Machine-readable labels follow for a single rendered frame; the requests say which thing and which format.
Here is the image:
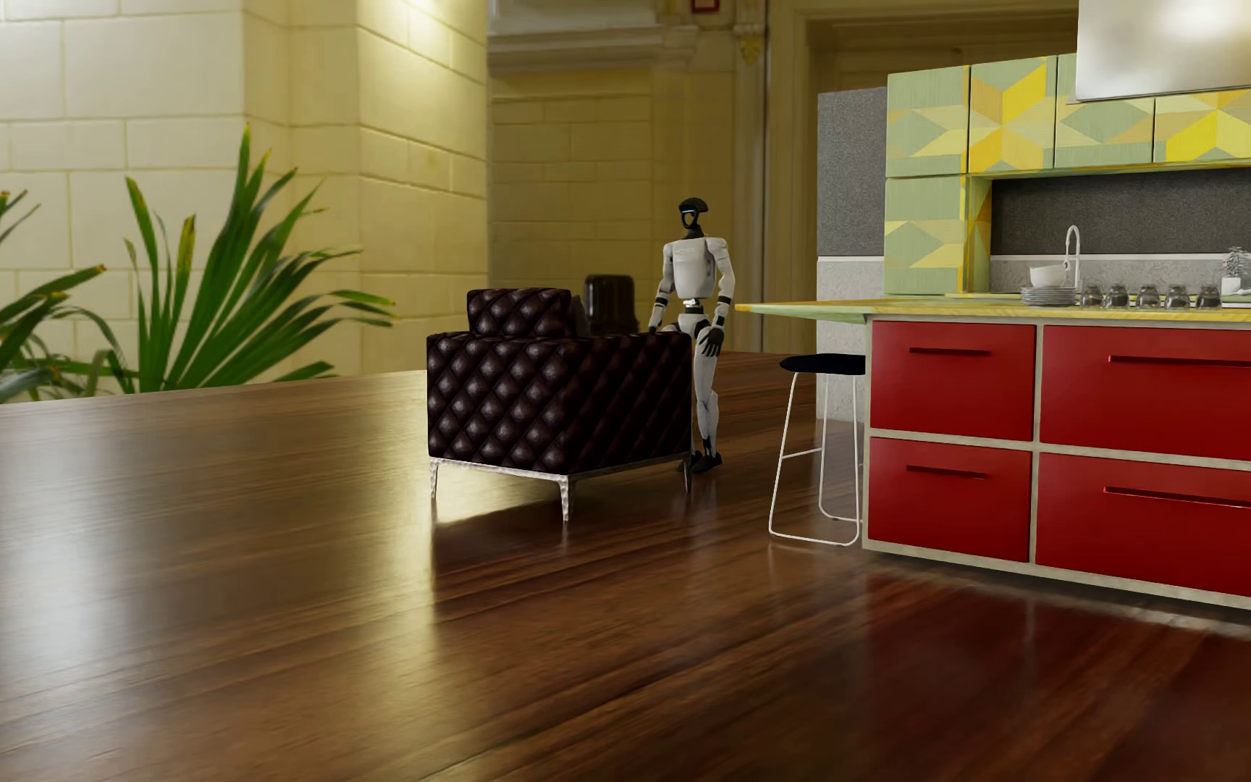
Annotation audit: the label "black bin behind armchair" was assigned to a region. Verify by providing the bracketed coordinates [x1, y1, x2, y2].
[583, 274, 641, 337]

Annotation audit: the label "white robot legs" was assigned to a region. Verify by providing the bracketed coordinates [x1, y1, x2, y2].
[675, 313, 725, 475]

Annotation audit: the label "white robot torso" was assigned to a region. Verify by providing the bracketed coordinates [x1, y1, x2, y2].
[667, 237, 731, 317]

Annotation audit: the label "dark tufted leather armchair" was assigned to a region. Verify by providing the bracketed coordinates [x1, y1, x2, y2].
[426, 287, 695, 524]

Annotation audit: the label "small red drawer front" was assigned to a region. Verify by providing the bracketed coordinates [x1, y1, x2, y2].
[867, 435, 1034, 565]
[869, 319, 1038, 443]

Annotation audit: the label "kitchen island yellow countertop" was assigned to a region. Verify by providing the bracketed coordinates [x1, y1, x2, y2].
[735, 294, 1251, 623]

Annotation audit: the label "large green palm plant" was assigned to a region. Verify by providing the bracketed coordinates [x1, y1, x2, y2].
[69, 124, 397, 395]

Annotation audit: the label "wide red drawer front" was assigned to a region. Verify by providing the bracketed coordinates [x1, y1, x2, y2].
[1034, 452, 1251, 610]
[1039, 324, 1251, 469]

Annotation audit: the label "steel range hood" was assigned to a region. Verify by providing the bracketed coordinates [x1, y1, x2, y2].
[1075, 0, 1251, 104]

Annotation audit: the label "black stool white wire legs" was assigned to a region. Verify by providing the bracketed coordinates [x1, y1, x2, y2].
[767, 353, 868, 549]

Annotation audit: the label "green yellow patterned wall cabinets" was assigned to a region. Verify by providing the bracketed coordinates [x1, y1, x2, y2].
[884, 53, 1251, 298]

